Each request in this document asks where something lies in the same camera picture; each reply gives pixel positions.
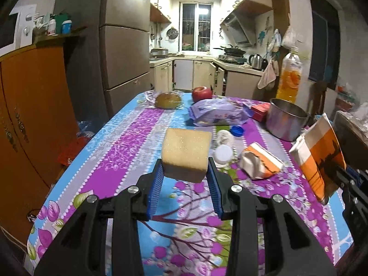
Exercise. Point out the hanging blue towel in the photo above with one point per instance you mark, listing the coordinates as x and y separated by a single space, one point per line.
273 41

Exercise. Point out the hanging cream pot holder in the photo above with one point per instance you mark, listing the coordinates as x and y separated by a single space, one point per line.
267 76

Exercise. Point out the red plastic bag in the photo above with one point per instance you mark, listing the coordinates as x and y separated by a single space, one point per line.
72 153

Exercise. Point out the orange wooden cabinet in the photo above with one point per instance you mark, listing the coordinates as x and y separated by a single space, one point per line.
34 109

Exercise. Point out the clear plastic sheet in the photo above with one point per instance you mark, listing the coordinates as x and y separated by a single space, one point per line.
359 112

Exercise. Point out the steel countertop cooker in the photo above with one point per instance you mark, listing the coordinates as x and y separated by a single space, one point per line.
159 53

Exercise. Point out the grey refrigerator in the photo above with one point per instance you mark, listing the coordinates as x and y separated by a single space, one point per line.
123 54

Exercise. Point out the yellow sponge block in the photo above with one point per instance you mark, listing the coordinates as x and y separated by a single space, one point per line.
185 152

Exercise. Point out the hanging round strainer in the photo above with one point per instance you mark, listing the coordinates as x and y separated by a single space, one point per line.
172 34

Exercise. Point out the red cardboard box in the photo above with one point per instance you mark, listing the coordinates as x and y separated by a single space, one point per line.
260 111

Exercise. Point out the clear plastic bag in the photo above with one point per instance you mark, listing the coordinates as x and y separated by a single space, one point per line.
84 128

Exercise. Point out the stack of colourful bowls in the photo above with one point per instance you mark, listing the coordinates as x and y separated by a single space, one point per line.
346 90

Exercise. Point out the green box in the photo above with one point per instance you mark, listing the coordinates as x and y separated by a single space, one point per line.
61 18

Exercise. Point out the red apple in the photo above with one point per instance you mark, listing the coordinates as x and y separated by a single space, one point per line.
202 94

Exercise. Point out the white round lid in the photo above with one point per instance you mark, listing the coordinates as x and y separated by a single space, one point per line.
223 153

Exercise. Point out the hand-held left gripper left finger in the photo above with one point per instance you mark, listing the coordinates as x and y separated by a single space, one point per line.
155 191

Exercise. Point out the cream kitchen base cabinets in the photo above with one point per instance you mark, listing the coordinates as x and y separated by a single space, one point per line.
184 74

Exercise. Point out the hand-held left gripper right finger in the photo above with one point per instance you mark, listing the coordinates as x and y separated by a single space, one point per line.
214 191

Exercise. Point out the orange and white carton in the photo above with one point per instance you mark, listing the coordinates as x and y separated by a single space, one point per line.
260 162
314 155

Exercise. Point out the blue plastic basin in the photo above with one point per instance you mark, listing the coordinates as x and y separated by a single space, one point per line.
318 118

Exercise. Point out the blue bottle cap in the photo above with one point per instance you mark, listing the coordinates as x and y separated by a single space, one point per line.
238 130

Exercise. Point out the dark interior window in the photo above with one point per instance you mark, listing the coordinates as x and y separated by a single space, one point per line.
325 40

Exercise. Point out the steel range hood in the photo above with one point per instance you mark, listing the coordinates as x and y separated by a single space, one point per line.
237 28

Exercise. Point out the white bottle with red label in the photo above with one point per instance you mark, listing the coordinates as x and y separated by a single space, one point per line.
51 28

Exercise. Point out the white crumpled paper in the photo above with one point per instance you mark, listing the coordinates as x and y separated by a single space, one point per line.
224 137

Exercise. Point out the white microwave oven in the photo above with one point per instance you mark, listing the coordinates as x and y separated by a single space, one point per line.
13 31

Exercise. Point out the black wok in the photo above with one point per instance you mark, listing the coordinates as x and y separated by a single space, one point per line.
231 51

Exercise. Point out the white jar with blue label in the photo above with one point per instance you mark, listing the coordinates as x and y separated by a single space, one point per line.
66 27

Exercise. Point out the bread bun in clear bag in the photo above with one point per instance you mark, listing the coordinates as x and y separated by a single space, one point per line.
168 100

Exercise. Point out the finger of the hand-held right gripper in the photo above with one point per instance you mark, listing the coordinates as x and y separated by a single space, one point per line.
337 176

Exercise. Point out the purple snack bag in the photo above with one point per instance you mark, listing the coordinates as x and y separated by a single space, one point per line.
218 112

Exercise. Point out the steel pot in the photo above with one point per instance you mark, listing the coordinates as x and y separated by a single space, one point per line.
284 122

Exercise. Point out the kitchen window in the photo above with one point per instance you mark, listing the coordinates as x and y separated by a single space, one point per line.
197 26

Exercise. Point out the floral tablecloth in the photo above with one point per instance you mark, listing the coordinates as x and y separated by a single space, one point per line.
120 155

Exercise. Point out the hanging white plastic bag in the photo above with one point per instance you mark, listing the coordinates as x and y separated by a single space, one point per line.
288 38

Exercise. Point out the dark wooden side table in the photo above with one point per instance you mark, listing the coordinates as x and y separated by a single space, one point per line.
349 138

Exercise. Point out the orange juice bottle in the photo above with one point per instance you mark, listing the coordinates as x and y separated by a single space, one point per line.
290 77

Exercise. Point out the steel kettle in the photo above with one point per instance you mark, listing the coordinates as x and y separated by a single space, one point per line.
257 61

